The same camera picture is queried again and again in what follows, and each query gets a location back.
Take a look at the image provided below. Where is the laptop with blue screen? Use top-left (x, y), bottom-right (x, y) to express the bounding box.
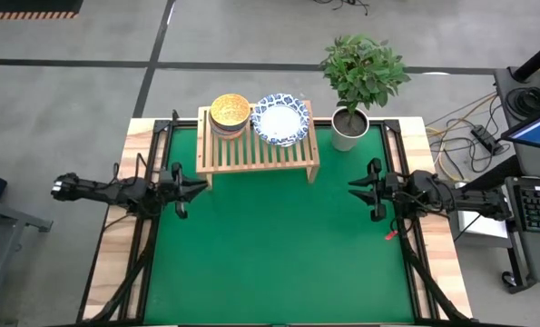
top-left (500, 106), bottom-right (540, 154)

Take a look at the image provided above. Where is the green table mat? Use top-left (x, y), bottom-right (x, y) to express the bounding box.
top-left (142, 124), bottom-right (417, 326)

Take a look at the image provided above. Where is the black pole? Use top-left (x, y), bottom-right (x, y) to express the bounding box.
top-left (512, 34), bottom-right (540, 84)

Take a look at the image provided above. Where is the wooden slatted shelf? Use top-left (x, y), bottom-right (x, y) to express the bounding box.
top-left (195, 99), bottom-right (321, 191)

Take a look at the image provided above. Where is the grey equipment cart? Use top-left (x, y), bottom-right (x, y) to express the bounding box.
top-left (494, 65), bottom-right (540, 294)

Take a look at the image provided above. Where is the orange ceramic bowl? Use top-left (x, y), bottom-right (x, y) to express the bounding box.
top-left (212, 129), bottom-right (244, 141)

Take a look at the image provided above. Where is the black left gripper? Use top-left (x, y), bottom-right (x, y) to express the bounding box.
top-left (159, 162), bottom-right (210, 220)

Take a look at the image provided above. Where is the coiled black cable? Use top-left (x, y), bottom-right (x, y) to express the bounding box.
top-left (506, 85), bottom-right (540, 117)

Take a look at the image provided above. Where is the black power strip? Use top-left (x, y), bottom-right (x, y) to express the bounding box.
top-left (470, 124), bottom-right (503, 156)

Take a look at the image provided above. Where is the black floor cable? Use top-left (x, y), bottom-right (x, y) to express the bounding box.
top-left (314, 0), bottom-right (370, 17)

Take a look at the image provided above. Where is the black hazard striped mat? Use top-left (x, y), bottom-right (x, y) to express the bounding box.
top-left (0, 0), bottom-right (84, 21)

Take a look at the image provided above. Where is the grey desk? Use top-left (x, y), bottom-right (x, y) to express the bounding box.
top-left (0, 194), bottom-right (54, 327)

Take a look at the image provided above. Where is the green plant in white pot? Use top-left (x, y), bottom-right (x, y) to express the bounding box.
top-left (319, 34), bottom-right (412, 154)

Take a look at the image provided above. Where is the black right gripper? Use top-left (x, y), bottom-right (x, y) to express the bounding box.
top-left (348, 158), bottom-right (396, 223)

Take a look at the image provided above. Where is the yellow floor cable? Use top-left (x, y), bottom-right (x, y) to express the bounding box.
top-left (426, 93), bottom-right (498, 183)

